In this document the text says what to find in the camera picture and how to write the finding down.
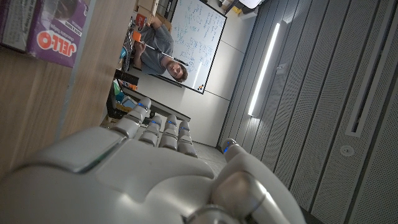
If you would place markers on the light wooden box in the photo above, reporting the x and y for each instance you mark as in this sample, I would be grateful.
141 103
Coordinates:
147 6

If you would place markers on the person in grey t-shirt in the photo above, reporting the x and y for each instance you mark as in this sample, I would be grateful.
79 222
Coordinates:
158 46

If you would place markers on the grey ceiling switch box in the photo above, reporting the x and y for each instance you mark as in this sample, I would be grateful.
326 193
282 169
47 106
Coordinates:
281 69

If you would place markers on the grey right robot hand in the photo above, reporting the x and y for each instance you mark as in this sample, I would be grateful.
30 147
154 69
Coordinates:
124 180

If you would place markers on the purple Jell-O box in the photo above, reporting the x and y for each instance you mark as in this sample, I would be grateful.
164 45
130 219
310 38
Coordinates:
59 37

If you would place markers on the round ceiling sensor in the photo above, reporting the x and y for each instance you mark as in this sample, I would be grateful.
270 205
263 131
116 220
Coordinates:
347 150

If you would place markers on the orange block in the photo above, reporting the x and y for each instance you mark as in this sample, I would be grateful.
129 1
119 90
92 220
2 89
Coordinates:
137 36

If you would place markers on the whiteboard with black frame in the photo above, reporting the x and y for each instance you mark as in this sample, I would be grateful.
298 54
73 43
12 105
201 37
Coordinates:
199 31

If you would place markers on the long ceiling light strip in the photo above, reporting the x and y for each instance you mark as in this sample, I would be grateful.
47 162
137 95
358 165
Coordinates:
262 68

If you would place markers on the ceiling slot vent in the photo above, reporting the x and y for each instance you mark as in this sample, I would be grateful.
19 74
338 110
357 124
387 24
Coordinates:
367 99

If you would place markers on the thin white stick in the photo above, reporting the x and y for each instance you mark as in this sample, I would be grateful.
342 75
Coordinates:
161 53

